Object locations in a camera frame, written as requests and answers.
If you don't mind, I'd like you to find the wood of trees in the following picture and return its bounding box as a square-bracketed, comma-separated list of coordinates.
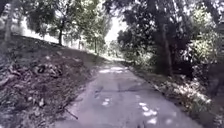
[0, 0, 224, 101]

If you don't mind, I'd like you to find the undergrowth strip with leaves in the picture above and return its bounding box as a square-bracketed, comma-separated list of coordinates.
[121, 59, 224, 128]

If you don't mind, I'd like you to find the leaf-covered earth slope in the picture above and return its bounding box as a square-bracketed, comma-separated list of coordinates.
[0, 31, 109, 128]

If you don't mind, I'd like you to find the grey asphalt path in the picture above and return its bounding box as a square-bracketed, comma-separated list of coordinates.
[49, 59, 204, 128]

